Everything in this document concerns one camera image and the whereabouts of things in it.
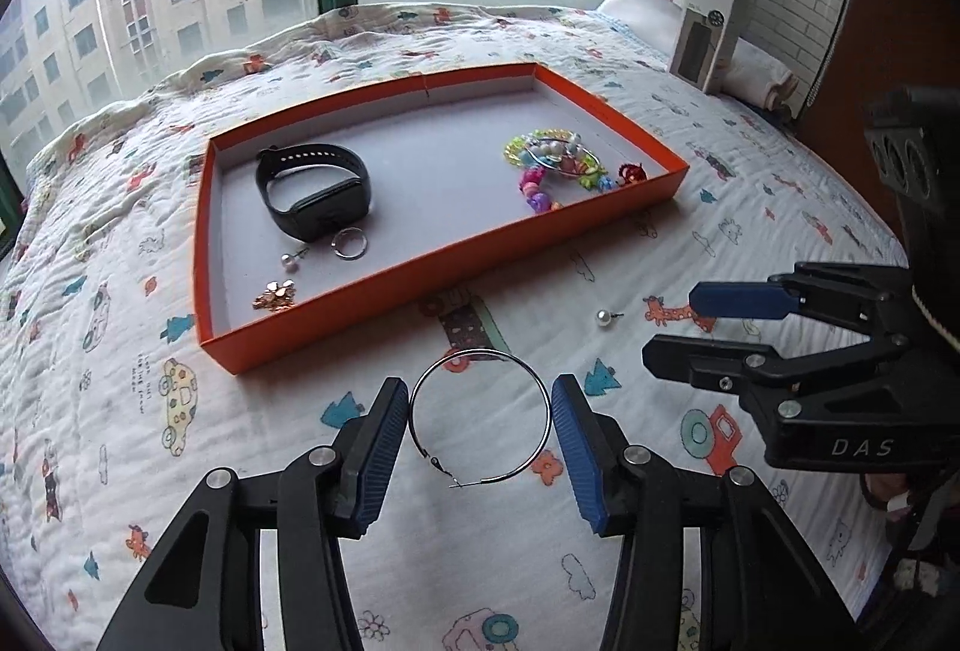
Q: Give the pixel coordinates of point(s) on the pearl stud earring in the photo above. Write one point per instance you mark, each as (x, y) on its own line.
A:
(287, 259)
(602, 319)

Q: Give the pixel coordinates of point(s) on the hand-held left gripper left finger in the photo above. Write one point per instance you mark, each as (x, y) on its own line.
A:
(382, 448)

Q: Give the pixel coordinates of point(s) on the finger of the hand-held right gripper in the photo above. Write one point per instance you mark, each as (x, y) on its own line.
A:
(697, 362)
(735, 300)

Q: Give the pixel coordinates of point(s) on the printed white blanket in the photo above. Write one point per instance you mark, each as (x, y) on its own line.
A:
(675, 231)

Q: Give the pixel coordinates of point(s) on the large silver hoop earring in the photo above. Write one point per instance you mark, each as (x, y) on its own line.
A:
(411, 417)
(540, 160)

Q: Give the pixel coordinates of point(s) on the black smart watch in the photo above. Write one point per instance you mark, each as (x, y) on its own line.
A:
(311, 208)

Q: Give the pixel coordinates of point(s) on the orange cardboard tray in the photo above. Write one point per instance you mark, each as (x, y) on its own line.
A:
(450, 201)

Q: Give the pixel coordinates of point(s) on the gold flower earring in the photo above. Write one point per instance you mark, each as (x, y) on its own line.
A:
(274, 298)

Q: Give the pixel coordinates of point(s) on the grey and white package box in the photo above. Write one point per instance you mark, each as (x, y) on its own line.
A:
(701, 43)

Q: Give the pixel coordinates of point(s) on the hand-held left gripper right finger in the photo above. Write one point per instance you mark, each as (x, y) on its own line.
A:
(577, 448)

